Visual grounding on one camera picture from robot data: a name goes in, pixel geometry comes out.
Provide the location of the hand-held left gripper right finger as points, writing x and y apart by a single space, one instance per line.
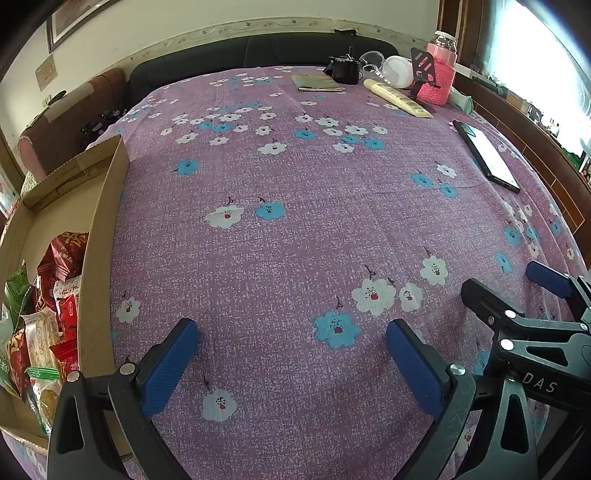
413 369

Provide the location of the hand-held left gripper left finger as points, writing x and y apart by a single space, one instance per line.
171 364

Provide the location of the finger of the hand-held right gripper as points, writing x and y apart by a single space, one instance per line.
485 300
547 277

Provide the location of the pile of mixed snack packets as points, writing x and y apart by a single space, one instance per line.
60 263

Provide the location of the cardboard box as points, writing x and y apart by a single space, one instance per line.
106 221

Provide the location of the black smartphone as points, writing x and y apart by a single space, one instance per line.
489 157

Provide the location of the purple floral bedsheet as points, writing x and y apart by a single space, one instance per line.
300 230

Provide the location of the bright window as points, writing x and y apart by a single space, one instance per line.
545 55

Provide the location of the pink sleeved bottle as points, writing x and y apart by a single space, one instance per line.
443 78

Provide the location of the cream squeeze tube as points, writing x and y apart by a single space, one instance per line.
392 94

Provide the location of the black phone stand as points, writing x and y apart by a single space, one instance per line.
422 64

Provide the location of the white round container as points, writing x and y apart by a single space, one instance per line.
399 71

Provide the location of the black dumbbells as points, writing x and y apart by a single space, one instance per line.
99 124

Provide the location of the brown upholstered chair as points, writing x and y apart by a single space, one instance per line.
60 129

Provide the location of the clear plastic cup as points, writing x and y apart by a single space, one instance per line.
371 60

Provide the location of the black pouch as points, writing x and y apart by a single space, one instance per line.
346 71

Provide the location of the olive booklet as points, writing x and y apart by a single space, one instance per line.
316 82

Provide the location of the small black remote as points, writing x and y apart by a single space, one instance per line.
59 95

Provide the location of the black padded headboard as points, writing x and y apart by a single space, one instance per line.
207 57

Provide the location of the wooden bed frame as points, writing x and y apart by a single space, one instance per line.
545 161

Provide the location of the paper wall notice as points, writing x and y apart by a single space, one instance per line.
46 71

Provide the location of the framed wall picture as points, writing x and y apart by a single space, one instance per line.
69 21

